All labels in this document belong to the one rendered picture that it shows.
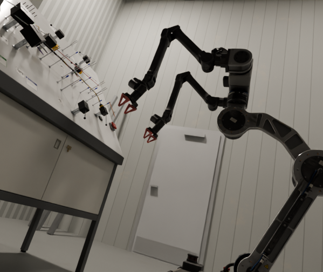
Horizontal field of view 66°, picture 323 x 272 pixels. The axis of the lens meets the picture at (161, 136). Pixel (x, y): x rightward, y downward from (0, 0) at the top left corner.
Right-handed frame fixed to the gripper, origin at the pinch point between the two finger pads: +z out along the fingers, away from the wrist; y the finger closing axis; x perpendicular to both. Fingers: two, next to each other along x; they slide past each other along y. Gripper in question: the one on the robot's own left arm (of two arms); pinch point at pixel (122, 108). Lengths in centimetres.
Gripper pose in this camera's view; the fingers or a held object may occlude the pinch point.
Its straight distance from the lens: 159.8
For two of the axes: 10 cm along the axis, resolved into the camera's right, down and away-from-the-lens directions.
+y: -2.5, -4.0, -8.8
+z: -6.8, 7.2, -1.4
